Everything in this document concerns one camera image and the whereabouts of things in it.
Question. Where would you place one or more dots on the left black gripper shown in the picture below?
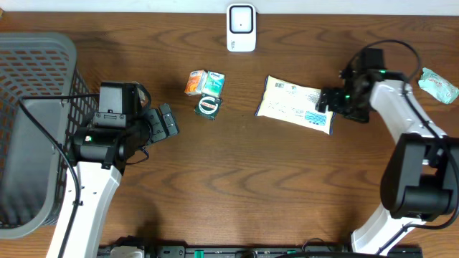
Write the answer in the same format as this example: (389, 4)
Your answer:
(158, 118)

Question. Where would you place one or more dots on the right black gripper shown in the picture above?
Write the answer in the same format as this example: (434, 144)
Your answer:
(361, 115)

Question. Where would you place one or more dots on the round tape roll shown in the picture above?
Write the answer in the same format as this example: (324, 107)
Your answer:
(208, 106)

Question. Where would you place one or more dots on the orange small carton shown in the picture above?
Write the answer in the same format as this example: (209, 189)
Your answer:
(196, 82)

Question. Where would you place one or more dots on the yellow snack bag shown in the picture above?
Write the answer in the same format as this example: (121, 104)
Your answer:
(295, 104)

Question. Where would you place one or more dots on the teal small carton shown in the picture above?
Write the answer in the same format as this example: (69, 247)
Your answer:
(214, 84)

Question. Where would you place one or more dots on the mint green pack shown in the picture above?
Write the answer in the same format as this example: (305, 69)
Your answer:
(437, 86)

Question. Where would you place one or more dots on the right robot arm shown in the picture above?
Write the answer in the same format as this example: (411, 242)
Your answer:
(419, 187)

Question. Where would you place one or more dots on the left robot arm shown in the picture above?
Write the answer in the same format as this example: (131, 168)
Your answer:
(98, 154)

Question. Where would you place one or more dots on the white barcode scanner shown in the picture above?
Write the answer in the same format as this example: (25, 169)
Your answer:
(241, 28)

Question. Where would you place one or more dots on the grey plastic shopping basket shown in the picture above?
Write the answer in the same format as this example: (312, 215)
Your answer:
(41, 68)

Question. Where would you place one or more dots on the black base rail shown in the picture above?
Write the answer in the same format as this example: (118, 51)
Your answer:
(312, 250)

